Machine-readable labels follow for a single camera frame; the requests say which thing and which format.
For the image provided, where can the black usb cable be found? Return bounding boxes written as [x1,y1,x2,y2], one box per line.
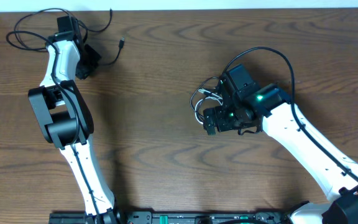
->
[73,8,126,67]
[189,76,222,123]

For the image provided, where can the white usb cable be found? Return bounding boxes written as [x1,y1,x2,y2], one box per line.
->
[193,88,225,125]

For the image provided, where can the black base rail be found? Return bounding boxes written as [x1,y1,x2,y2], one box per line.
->
[48,210,291,224]

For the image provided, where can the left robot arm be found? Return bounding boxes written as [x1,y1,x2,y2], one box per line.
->
[28,25,127,223]

